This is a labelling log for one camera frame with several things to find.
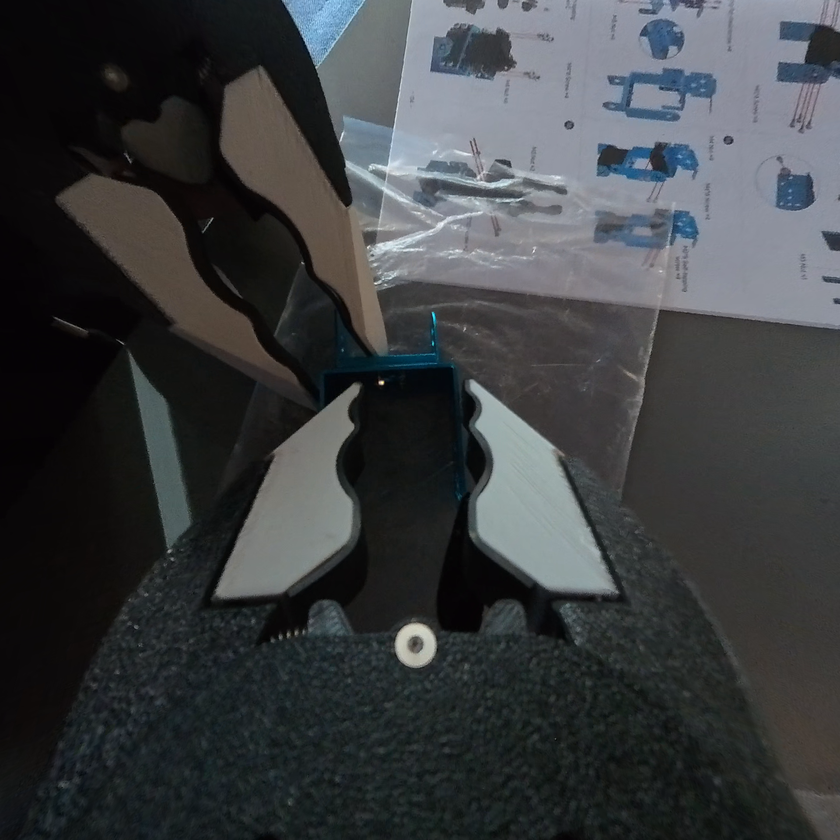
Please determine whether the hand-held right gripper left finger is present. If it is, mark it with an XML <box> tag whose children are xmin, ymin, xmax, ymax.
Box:
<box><xmin>209</xmin><ymin>383</ymin><xmax>364</xmax><ymax>605</ymax></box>

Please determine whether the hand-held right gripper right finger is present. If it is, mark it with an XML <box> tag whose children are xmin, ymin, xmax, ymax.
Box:
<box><xmin>461</xmin><ymin>378</ymin><xmax>623</xmax><ymax>599</ymax></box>

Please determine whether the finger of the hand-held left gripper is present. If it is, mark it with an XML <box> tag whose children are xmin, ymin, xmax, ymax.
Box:
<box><xmin>54</xmin><ymin>171</ymin><xmax>320</xmax><ymax>412</ymax></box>
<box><xmin>220</xmin><ymin>64</ymin><xmax>389</xmax><ymax>353</ymax></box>

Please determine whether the clear plastic bag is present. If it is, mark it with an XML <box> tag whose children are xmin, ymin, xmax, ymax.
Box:
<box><xmin>217</xmin><ymin>115</ymin><xmax>681</xmax><ymax>526</ymax></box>

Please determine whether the blue metal bracket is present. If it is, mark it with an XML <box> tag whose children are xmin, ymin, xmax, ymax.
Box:
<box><xmin>318</xmin><ymin>312</ymin><xmax>478</xmax><ymax>508</ymax></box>

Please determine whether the white assembly instruction booklet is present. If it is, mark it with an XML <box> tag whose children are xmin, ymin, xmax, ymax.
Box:
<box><xmin>379</xmin><ymin>0</ymin><xmax>840</xmax><ymax>329</ymax></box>

